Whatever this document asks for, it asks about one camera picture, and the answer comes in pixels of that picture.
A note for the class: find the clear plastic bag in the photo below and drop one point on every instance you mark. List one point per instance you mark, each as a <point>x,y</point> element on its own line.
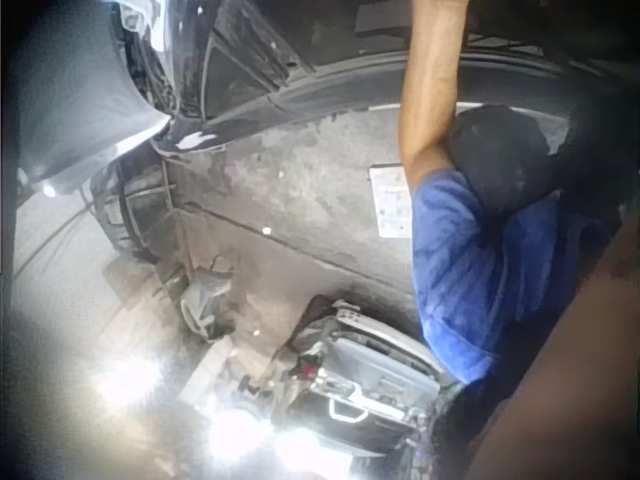
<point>200,305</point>

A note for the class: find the dark car body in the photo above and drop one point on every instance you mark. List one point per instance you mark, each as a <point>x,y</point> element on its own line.
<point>240,65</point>

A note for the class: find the grey car body panel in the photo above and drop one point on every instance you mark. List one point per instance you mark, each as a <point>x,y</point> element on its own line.
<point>80,95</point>

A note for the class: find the white paper sheet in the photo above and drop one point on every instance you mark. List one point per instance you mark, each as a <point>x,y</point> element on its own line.
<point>392,202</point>

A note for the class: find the black car tyre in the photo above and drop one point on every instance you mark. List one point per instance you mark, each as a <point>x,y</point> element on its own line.
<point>127,205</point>

